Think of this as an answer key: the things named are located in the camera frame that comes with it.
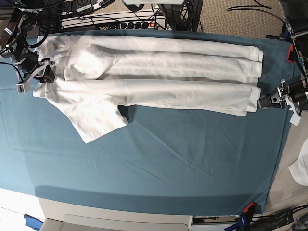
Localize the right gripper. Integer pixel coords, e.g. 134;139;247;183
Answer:
23;58;55;83

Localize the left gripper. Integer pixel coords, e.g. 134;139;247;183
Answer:
257;79;302;117

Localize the white T-shirt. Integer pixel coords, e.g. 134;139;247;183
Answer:
33;36;263;143

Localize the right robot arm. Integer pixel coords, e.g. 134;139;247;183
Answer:
0;7;55;84

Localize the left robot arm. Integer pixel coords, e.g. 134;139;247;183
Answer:
257;0;308;116

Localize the white cloth at right edge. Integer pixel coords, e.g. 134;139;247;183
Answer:
288;139;308;186

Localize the orange black clamp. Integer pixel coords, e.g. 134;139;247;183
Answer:
243;202;257;213

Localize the teal table cloth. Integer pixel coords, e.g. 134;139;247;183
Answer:
0;29;305;215

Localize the blue black clamp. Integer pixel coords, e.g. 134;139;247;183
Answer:
224;212;253;231

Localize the grey plastic bin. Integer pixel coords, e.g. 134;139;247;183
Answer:
40;214;189;231

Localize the blue cloth on floor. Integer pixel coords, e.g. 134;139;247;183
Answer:
24;214;43;231

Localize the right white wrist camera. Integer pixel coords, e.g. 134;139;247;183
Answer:
16;82;31;94

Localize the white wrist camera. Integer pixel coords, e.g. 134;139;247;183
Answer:
16;82;31;94
290;113;301;126

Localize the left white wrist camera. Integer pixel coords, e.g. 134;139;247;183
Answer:
290;113;301;126

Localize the white power strip red switch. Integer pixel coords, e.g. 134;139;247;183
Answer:
95;19;166;30

